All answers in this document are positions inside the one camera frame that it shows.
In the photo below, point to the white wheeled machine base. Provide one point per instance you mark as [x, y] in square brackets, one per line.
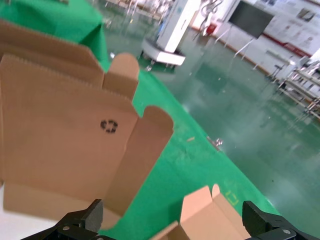
[175, 30]

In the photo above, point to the large open cardboard box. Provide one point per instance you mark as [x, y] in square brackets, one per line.
[62, 137]

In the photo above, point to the black monitor on stand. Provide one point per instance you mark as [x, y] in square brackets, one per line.
[250, 20]

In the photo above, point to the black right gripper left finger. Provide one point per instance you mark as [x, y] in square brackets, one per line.
[75, 225]

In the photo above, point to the grey pipe shelf rack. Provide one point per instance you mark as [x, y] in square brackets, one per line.
[303, 77]

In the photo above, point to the wall poster with red stripe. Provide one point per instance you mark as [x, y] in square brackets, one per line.
[300, 25]

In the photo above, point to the black round stool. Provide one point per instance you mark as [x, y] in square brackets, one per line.
[277, 67]

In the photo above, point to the green table cloth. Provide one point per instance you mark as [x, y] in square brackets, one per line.
[175, 175]

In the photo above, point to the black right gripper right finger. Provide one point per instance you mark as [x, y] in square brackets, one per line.
[265, 225]

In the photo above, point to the red box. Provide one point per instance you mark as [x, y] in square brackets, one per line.
[210, 29]

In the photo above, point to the small wooden stick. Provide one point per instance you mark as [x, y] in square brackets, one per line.
[191, 139]

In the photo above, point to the metal table clamp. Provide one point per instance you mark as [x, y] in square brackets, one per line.
[215, 143]

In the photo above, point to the small cardboard box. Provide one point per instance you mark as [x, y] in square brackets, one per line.
[200, 220]

